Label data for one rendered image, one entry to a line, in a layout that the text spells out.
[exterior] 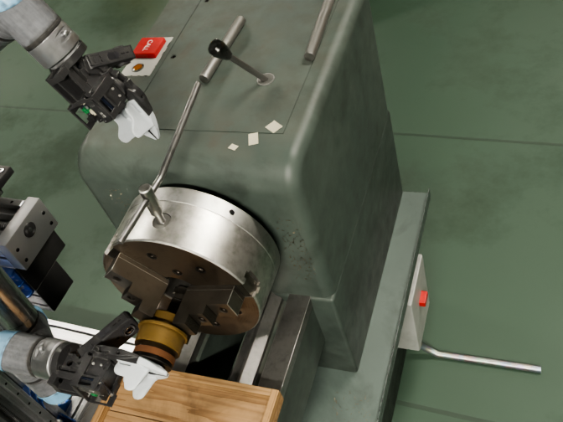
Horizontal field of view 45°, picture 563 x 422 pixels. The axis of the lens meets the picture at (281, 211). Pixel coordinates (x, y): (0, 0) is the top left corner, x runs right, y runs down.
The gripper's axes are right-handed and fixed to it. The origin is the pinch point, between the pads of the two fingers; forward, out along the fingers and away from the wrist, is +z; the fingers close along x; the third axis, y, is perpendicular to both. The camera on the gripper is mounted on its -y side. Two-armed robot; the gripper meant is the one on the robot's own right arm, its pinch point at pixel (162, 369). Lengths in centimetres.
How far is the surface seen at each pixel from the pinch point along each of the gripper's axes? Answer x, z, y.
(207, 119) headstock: 17.6, -2.9, -43.9
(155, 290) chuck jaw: 4.9, -5.3, -12.4
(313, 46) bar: 20, 14, -63
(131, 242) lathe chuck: 14.8, -7.1, -15.6
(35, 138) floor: -108, -196, -155
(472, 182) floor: -108, 29, -144
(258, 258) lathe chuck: 4.6, 11.7, -22.1
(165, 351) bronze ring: 1.8, 0.0, -2.6
